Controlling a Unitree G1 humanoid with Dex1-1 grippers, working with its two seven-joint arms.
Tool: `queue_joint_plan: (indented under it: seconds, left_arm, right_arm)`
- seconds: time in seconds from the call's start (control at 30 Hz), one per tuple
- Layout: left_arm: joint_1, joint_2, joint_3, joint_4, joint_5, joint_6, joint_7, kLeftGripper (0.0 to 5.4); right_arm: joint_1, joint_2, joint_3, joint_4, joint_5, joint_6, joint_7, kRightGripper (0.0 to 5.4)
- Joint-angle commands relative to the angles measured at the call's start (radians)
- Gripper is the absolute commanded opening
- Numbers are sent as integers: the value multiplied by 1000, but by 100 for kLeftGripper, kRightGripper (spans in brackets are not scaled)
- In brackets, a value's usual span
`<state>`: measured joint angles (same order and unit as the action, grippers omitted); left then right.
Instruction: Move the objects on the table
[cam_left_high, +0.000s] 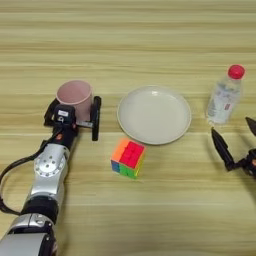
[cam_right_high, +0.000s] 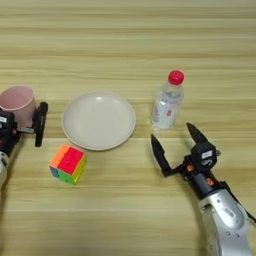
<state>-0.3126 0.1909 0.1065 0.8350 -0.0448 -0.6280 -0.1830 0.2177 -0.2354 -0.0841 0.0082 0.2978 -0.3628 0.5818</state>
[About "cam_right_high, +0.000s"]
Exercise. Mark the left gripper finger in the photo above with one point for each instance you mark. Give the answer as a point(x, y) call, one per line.
point(41, 116)

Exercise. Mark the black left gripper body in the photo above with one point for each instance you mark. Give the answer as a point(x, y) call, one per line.
point(8, 141)

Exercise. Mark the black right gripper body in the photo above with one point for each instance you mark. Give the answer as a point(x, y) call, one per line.
point(203, 181)

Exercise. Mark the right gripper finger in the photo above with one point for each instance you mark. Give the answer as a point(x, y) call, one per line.
point(197, 135)
point(160, 155)

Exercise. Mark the pink plastic cup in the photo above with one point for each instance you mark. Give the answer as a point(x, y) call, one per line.
point(18, 103)

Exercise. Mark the clear bottle red cap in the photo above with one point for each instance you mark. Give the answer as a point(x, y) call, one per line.
point(166, 106)

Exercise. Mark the colourful puzzle cube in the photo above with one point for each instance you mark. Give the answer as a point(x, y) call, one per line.
point(68, 163)

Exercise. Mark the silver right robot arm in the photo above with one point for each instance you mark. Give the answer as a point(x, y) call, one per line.
point(226, 223)

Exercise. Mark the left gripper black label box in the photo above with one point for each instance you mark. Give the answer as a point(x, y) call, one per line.
point(5, 121)

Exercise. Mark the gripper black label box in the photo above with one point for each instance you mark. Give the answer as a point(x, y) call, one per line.
point(205, 156)
point(5, 121)

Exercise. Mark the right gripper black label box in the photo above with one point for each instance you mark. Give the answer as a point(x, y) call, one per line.
point(205, 156)

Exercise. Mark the cream round plate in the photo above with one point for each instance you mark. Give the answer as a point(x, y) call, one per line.
point(98, 121)

